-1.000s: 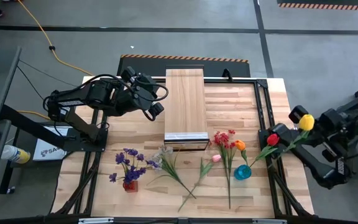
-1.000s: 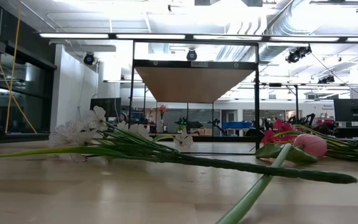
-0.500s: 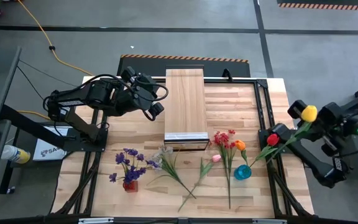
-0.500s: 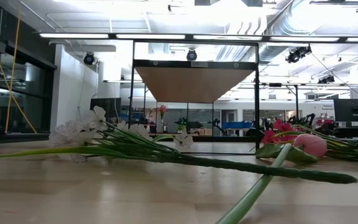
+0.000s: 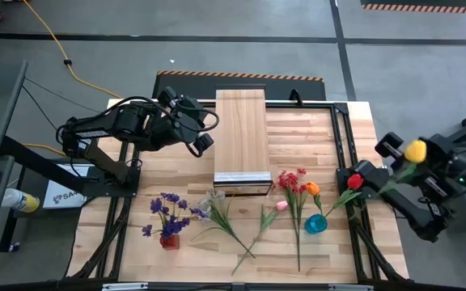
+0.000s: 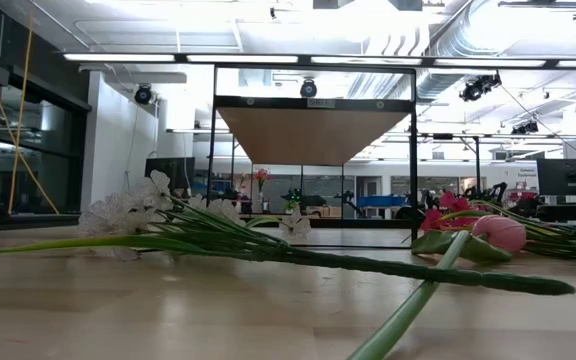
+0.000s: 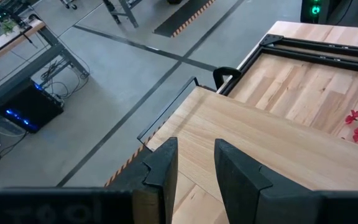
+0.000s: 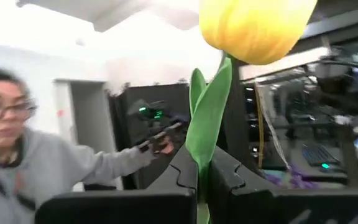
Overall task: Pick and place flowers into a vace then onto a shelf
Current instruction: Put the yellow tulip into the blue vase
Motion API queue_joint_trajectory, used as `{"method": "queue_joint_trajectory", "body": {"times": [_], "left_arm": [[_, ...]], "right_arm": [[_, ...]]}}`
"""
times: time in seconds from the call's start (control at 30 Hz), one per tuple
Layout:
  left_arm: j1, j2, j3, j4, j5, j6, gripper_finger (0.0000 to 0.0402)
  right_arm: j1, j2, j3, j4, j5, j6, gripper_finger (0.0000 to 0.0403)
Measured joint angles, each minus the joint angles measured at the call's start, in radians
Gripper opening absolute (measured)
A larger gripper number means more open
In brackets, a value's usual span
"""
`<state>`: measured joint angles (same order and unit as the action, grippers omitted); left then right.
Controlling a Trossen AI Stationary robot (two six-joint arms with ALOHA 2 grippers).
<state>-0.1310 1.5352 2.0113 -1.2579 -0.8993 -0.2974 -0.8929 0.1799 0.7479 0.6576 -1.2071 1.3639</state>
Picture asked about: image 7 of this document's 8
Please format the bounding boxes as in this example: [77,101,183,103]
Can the black hazard-striped floor mat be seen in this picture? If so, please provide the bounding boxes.
[104,118,173,188]
[153,0,216,39]

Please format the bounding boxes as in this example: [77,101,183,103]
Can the tangled floor cables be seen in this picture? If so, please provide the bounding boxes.
[39,58,90,100]

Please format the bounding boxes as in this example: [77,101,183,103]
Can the small green plant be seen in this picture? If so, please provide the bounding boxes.
[1,18,19,35]

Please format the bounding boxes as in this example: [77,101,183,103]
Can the grey metal bench legs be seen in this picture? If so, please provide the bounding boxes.
[103,0,140,29]

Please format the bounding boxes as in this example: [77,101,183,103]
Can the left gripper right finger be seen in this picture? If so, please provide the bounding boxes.
[215,139,318,224]

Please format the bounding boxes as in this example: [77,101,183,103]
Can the black metal frame shelf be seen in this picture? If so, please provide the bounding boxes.
[137,76,358,203]

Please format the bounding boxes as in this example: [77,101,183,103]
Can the black table clamp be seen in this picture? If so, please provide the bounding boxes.
[212,66,242,91]

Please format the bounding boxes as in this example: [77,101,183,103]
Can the black metal table frame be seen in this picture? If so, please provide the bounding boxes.
[218,33,358,97]

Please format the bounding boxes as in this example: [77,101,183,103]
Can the black computer tower green lights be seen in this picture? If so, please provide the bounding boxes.
[300,0,331,25]

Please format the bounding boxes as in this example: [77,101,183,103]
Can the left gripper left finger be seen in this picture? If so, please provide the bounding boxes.
[110,137,179,224]

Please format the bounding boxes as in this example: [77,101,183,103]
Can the wooden robot workstation table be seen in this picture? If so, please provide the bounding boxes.
[0,18,90,150]

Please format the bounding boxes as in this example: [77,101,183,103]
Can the black computer tower blue lights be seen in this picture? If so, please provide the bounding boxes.
[0,79,65,134]

